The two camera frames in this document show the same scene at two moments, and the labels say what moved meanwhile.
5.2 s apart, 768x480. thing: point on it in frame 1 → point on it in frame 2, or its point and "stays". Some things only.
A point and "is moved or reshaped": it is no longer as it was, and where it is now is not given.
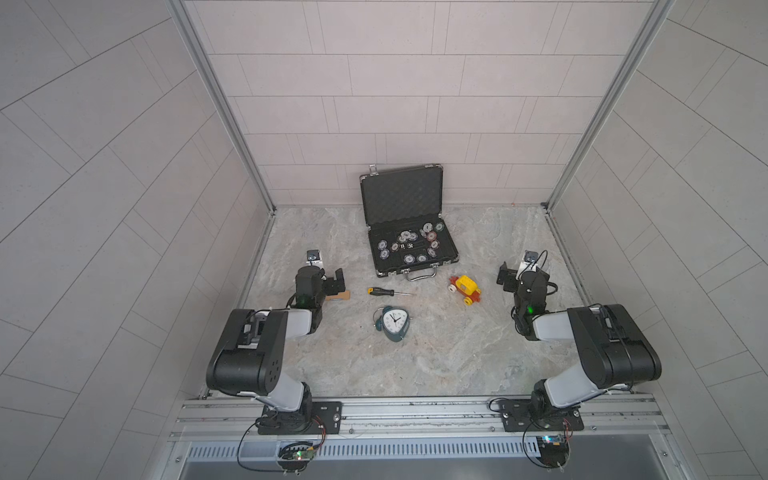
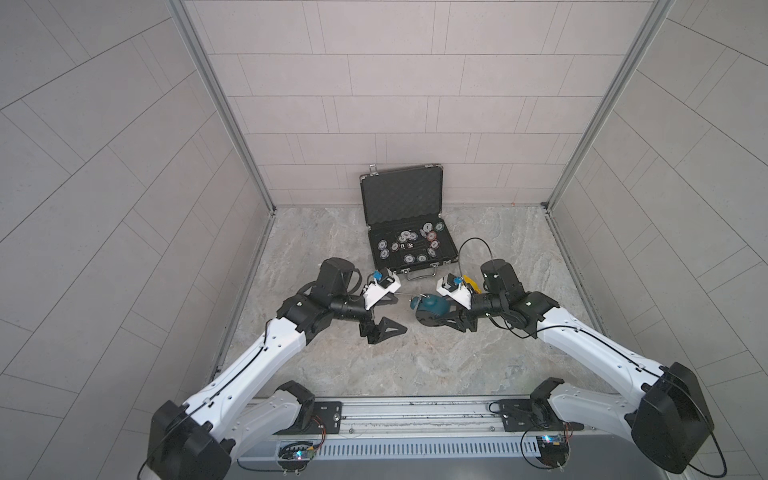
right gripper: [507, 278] → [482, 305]
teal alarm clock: [392, 321] is moved or reshaped
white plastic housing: [313, 257] → [383, 281]
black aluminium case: [403, 214] stays
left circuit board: [295, 455] stays
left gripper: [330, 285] → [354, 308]
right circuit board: [554, 450] stays
